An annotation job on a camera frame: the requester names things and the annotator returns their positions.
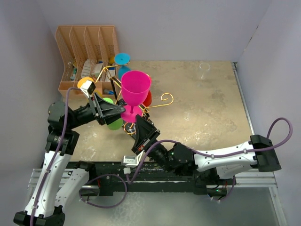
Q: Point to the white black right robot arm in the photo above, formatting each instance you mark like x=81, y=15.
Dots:
x=256, y=153

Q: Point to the green plastic wine glass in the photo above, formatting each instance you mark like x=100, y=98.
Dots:
x=117, y=124

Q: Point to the blue plastic wine glass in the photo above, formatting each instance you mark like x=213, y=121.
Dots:
x=122, y=59

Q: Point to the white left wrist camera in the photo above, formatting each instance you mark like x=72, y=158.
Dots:
x=87, y=88

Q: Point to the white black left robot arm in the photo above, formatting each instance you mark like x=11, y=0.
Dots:
x=50, y=199

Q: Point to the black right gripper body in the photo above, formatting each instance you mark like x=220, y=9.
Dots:
x=147, y=143

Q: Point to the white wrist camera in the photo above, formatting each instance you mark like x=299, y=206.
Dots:
x=130, y=162
x=87, y=88

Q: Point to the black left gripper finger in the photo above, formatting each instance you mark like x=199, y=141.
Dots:
x=106, y=109
x=113, y=118

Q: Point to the clear glass wine glass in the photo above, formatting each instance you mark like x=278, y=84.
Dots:
x=204, y=69

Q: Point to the red plastic wine glass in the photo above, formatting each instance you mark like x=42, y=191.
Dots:
x=147, y=102

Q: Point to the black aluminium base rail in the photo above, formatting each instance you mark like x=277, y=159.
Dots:
x=151, y=178

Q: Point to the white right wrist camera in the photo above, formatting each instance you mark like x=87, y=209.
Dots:
x=130, y=162

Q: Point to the yellow plastic wine glass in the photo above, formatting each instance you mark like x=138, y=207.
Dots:
x=83, y=80

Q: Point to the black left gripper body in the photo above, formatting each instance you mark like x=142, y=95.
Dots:
x=95, y=108

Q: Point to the tan plastic file organizer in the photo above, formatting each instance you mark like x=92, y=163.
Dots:
x=81, y=45

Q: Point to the pink plastic wine glass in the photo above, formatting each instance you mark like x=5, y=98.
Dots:
x=135, y=86

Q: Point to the black marbled rack base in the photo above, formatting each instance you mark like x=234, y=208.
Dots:
x=130, y=128

